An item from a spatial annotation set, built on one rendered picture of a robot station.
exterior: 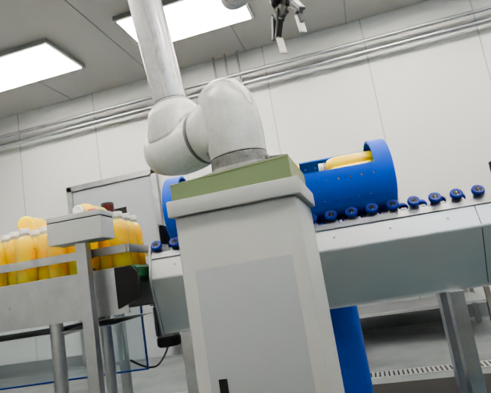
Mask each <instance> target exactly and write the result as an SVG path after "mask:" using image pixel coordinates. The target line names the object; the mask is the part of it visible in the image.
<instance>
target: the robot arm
mask: <svg viewBox="0 0 491 393"><path fill-rule="evenodd" d="M251 1H252V0H221V3H222V5H223V6H224V7H225V8H226V9H229V10H236V9H240V8H241V7H243V6H245V5H247V4H248V3H249V2H251ZM290 2H291V3H292V4H293V5H294V6H295V7H296V8H297V9H296V8H293V7H292V6H290ZM128 3H129V8H130V12H131V15H132V21H133V24H134V27H135V31H136V36H137V40H138V43H139V46H140V52H141V55H142V59H143V64H144V68H145V71H146V75H147V80H148V83H149V86H150V92H151V95H152V98H153V102H154V106H153V107H152V109H151V111H150V114H149V115H148V132H147V138H146V139H145V143H144V148H143V153H144V157H145V160H146V163H147V164H148V166H149V167H150V168H151V169H152V170H153V171H154V172H156V173H157V174H160V175H168V176H176V175H188V174H191V173H193V172H197V171H199V170H201V169H203V168H205V167H207V166H209V165H211V170H212V172H211V173H210V174H214V173H217V172H222V171H225V170H228V169H231V168H237V167H240V166H243V165H248V164H252V163H255V162H258V161H263V160H266V159H270V158H275V157H278V156H281V155H283V154H279V155H271V156H270V155H269V154H268V153H267V148H266V142H265V136H264V131H263V124H262V121H261V118H260V113H259V110H258V108H257V105H256V102H255V100H254V99H253V96H252V95H251V93H250V92H249V90H248V89H247V88H246V87H245V86H243V85H242V84H241V83H240V82H239V81H238V80H236V79H233V78H221V79H217V80H213V81H211V82H210V83H208V84H207V85H206V86H205V87H204V88H203V89H202V91H201V93H200V95H199V97H198V105H196V104H195V103H194V102H192V101H191V100H189V99H188V98H187V97H186V94H185V88H184V85H183V82H182V76H181V73H180V70H179V67H178V61H177V58H176V55H175V49H174V46H173V43H172V39H171V35H170V31H169V28H168V22H167V19H166V15H165V13H164V7H163V4H162V1H161V0H128ZM270 4H271V6H272V7H273V8H274V12H275V14H273V15H270V18H271V37H272V41H276V42H277V46H278V47H279V50H280V53H281V54H287V53H288V52H287V49H286V47H285V44H284V39H283V37H281V34H282V27H283V22H284V18H285V17H286V15H287V14H288V13H289V11H290V12H293V13H294V14H297V15H295V19H296V23H297V25H298V29H299V32H300V33H307V30H306V26H305V23H304V22H305V20H304V18H303V10H305V8H306V7H305V6H304V5H303V4H302V3H301V2H300V1H299V0H270ZM278 17H280V18H282V19H278ZM210 174H207V175H210ZM203 176H205V175H203Z"/></svg>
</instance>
